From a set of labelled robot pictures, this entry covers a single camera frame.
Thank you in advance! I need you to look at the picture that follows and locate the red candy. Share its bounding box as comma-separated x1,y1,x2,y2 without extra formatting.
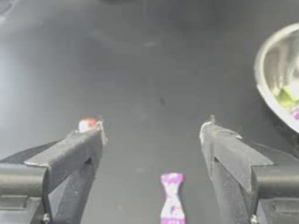
78,117,99,134

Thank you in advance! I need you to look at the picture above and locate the steel bowl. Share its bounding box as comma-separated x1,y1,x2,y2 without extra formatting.
254,22,299,134

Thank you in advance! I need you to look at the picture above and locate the green candy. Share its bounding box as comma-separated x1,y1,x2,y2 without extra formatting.
274,86,299,109

